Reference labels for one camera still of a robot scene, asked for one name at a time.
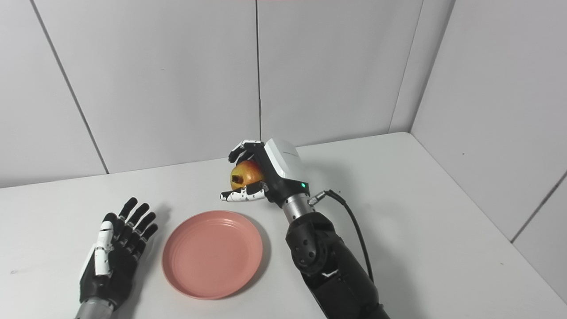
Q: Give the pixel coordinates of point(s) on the pink round plate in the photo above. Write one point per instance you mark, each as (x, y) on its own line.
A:
(212, 254)

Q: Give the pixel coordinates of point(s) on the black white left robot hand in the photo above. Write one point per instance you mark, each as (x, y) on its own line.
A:
(110, 274)

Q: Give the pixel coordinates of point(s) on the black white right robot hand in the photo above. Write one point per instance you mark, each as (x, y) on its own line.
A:
(283, 168)

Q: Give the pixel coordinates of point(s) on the red yellow pomegranate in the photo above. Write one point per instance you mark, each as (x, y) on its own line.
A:
(248, 173)

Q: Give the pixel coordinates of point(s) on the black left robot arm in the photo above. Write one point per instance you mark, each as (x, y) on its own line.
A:
(93, 310)

